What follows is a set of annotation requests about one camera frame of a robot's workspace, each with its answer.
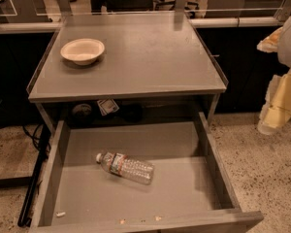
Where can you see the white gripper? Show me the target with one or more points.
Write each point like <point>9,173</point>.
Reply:
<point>276,112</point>

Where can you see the clear plastic water bottle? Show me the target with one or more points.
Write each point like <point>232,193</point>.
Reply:
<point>128,168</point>

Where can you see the open grey top drawer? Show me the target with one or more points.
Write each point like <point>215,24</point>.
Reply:
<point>190,191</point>

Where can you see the white tag label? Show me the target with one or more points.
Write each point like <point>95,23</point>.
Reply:
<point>107,106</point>

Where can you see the grey metal cabinet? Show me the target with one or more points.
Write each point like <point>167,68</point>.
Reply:
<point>146,55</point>

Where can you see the white paper bowl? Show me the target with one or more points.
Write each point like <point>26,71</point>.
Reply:
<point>83,51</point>

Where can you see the black floor rail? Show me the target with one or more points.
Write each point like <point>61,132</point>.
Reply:
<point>42,147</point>

